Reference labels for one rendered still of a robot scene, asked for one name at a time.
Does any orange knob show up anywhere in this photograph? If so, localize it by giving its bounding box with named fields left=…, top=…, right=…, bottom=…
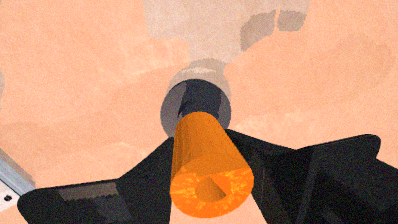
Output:
left=170, top=111, right=254, bottom=218

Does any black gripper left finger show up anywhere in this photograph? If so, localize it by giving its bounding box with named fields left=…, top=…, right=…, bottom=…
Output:
left=17, top=137, right=174, bottom=224

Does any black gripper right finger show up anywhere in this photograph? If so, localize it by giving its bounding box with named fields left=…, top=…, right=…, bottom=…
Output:
left=224, top=129, right=381, bottom=224

